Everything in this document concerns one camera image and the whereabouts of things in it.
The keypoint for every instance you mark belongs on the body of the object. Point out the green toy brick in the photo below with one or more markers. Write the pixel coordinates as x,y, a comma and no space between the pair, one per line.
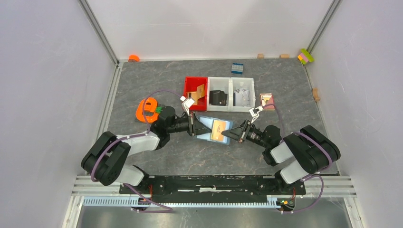
158,110

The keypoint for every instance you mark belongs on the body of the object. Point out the blue toothed rail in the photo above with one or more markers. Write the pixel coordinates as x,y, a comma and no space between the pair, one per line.
105,201

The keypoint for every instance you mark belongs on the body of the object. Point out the white middle plastic bin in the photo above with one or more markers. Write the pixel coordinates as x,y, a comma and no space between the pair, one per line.
223,84

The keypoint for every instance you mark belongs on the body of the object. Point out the playing card box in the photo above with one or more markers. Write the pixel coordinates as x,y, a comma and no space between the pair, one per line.
267,101

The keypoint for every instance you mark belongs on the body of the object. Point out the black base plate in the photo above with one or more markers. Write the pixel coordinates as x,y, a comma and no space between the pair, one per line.
216,188

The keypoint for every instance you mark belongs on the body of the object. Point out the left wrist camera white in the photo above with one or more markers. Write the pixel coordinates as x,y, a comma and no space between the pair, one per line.
186,104

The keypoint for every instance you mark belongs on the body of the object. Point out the silver VIP cards in bin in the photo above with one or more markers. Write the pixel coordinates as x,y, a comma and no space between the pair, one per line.
241,97

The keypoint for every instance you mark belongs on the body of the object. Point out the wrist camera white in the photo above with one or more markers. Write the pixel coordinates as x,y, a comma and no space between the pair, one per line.
186,104
254,112

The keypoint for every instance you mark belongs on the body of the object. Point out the red plastic bin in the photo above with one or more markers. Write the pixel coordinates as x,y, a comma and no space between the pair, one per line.
190,84

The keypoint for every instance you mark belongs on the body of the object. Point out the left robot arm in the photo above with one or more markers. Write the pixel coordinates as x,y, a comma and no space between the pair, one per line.
105,161

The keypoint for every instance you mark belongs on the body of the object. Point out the aluminium frame post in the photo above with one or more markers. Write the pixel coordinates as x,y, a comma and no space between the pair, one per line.
98,30
323,24

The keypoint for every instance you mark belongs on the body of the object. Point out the white plastic bin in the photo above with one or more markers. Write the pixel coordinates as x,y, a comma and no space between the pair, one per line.
223,84
246,83

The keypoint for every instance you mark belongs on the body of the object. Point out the gold cards in red bin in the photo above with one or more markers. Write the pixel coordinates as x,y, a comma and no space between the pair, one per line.
196,95

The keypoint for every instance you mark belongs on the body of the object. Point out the blue and grey brick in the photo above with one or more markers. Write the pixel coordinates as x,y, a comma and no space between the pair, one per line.
237,68

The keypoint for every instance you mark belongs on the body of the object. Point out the wooden arch block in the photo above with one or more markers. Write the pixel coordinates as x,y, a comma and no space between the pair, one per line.
315,95

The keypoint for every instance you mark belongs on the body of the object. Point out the aluminium frame post left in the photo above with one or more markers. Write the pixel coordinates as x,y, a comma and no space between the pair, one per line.
98,30

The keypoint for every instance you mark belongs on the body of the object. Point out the white right plastic bin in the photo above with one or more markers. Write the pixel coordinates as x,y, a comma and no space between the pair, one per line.
246,83

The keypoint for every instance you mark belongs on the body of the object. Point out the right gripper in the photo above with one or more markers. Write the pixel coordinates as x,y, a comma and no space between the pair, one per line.
238,133

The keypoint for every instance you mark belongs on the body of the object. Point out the orange plastic loop toy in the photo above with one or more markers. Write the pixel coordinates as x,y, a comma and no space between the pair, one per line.
145,111

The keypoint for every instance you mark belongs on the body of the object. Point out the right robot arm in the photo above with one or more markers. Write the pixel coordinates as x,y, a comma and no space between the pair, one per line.
313,152

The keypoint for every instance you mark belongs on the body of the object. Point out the orange tape roll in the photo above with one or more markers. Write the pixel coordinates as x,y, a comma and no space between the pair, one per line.
133,58

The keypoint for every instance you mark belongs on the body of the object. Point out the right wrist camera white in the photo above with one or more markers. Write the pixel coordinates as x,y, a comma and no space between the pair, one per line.
254,112

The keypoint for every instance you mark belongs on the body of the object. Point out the black card in bin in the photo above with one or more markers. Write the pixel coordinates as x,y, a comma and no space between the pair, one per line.
218,98

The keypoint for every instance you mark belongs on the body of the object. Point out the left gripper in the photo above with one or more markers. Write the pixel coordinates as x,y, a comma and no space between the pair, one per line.
195,127

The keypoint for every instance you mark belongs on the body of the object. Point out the aluminium frame post right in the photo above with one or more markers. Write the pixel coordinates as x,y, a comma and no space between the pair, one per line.
323,24

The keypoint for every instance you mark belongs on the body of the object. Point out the colourful brick stack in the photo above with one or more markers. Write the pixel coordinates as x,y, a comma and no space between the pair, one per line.
305,57

